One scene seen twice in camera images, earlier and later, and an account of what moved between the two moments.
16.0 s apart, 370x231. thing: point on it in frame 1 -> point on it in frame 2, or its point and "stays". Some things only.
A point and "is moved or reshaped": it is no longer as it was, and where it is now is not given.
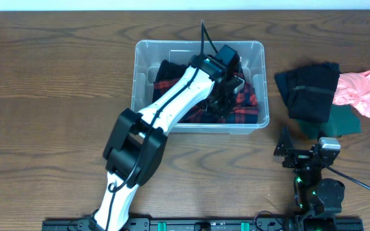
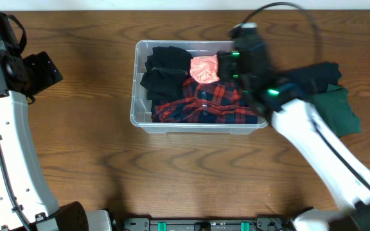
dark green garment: (345, 120) stays
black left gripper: (219, 104) -> (44, 72)
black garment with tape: (308, 91) -> (164, 73)
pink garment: (358, 90) is moved or reshaped
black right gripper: (299, 156) -> (232, 59)
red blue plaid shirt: (245, 110) is moved or reshaped
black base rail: (354, 223) stays
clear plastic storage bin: (158, 63) stays
